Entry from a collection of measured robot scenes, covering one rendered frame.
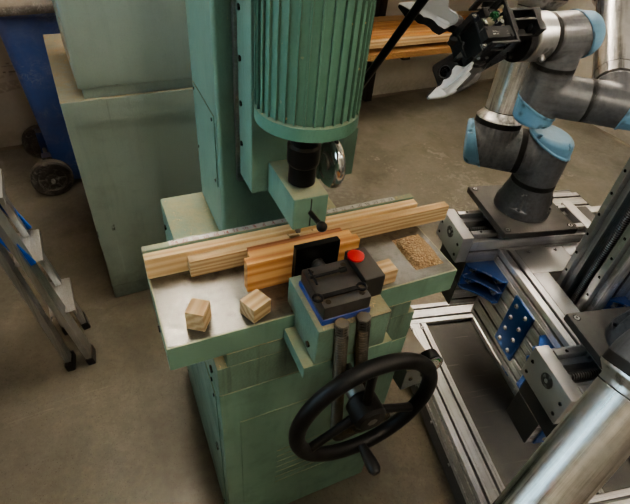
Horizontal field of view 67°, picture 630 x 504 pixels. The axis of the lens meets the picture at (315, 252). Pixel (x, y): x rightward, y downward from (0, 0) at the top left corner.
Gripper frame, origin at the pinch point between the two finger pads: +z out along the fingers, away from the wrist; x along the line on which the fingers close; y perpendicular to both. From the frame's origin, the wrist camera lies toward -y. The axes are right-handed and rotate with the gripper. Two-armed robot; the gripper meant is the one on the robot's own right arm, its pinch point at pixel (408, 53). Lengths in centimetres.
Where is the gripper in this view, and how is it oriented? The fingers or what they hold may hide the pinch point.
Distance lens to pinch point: 78.6
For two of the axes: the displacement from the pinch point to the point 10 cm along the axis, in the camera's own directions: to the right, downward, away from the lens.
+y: 3.1, -1.9, -9.3
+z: -9.1, 2.1, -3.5
